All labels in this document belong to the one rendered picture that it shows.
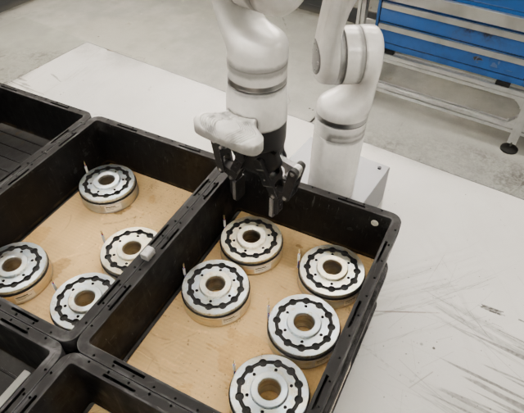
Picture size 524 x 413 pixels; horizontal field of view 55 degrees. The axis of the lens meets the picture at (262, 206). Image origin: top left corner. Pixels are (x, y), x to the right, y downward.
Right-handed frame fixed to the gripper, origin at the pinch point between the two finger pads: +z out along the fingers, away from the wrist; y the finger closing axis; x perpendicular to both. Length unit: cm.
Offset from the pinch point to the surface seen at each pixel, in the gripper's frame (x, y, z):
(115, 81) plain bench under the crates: -43, 78, 29
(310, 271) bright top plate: -0.9, -9.5, 11.4
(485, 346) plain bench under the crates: -14.9, -37.6, 27.2
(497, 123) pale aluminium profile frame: -177, -17, 85
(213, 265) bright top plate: 6.1, 4.0, 11.9
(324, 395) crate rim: 18.4, -21.4, 4.5
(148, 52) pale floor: -157, 183, 100
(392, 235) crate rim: -8.3, -18.4, 4.5
